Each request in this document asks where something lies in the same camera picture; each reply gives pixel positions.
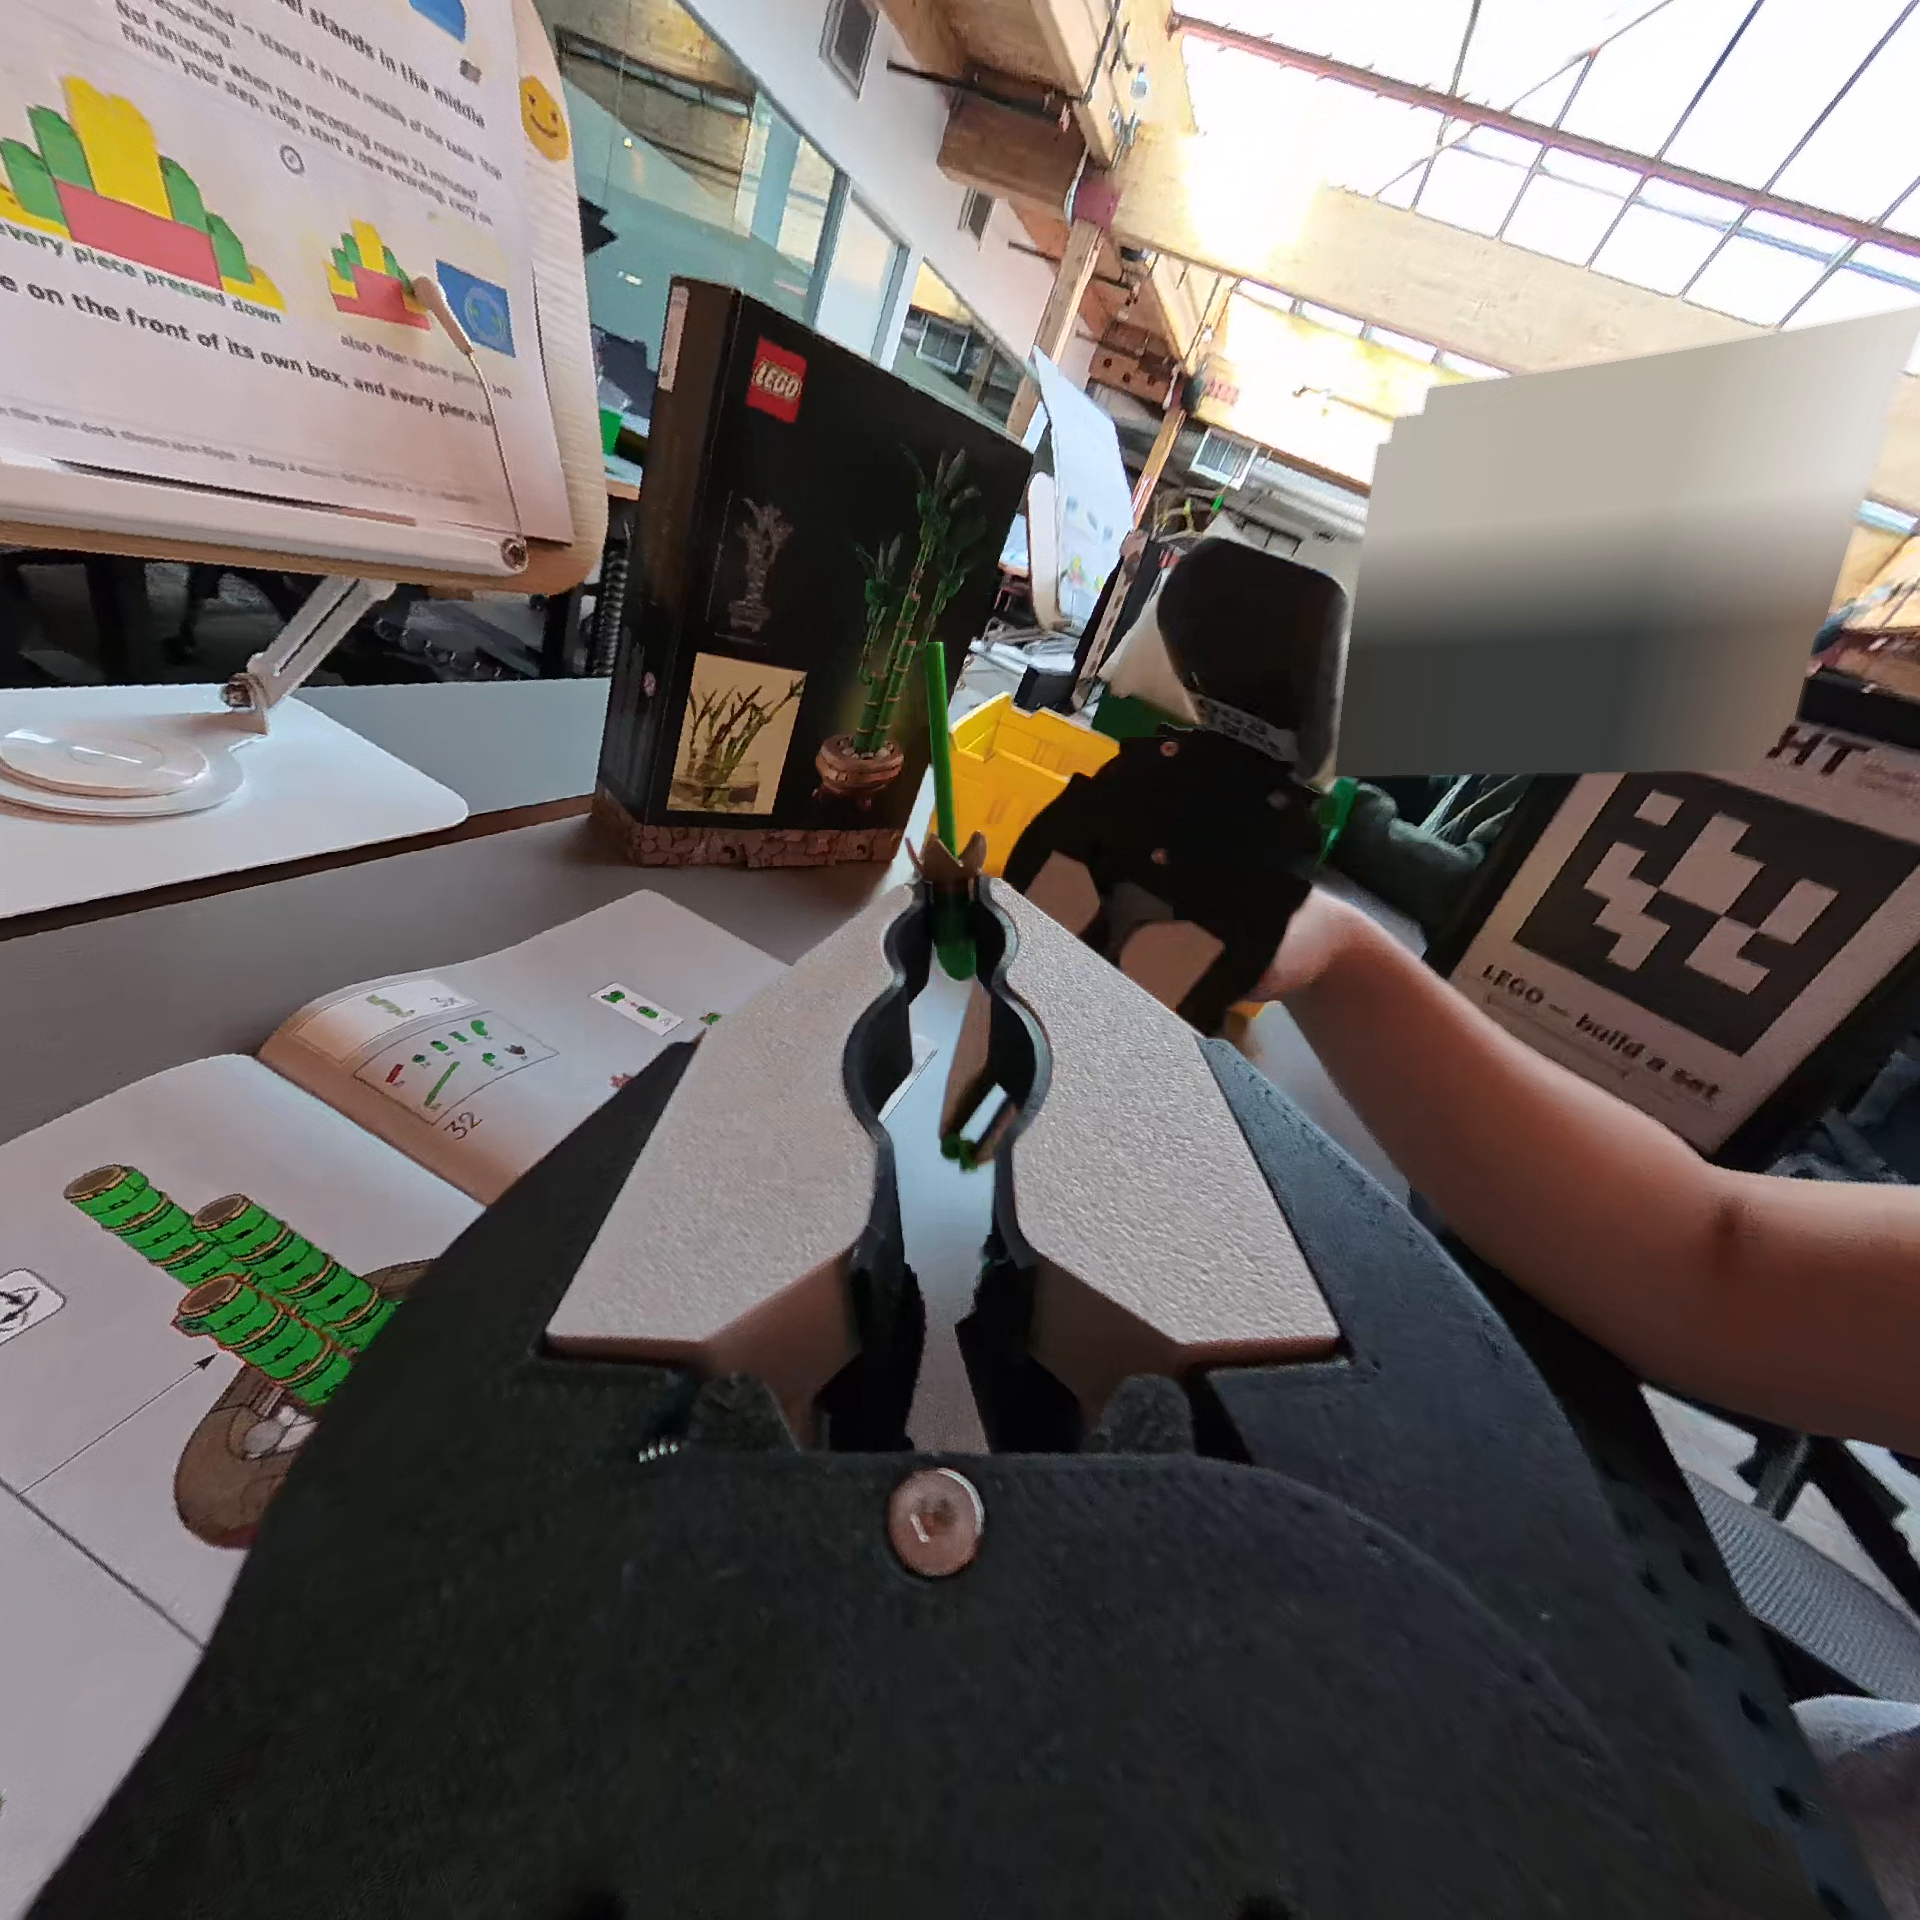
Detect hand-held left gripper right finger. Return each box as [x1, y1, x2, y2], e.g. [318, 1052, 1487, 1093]
[959, 879, 1345, 1454]

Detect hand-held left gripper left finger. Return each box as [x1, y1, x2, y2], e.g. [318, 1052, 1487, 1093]
[546, 882, 944, 1454]

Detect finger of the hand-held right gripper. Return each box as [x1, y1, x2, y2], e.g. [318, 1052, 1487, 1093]
[1122, 885, 1251, 1030]
[1008, 847, 1106, 942]

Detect thin green lego stem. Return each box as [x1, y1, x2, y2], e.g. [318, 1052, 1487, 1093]
[914, 640, 1010, 1167]

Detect person's right forearm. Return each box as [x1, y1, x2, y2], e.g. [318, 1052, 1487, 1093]
[1350, 905, 1920, 1458]

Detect dark lego set box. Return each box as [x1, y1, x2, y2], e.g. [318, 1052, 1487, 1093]
[591, 277, 1036, 871]

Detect lego instruction booklet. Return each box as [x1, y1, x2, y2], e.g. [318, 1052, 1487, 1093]
[0, 888, 798, 1920]

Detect person's right hand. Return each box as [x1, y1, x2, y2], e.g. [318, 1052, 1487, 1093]
[1263, 892, 1390, 1012]

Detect yellow stacked storage bins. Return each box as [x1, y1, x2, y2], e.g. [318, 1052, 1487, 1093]
[922, 693, 1120, 879]

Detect white paper board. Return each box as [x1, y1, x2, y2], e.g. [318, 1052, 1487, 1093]
[1027, 348, 1138, 623]

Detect black framed marker sign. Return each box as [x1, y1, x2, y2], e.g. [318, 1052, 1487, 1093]
[1441, 722, 1920, 1157]

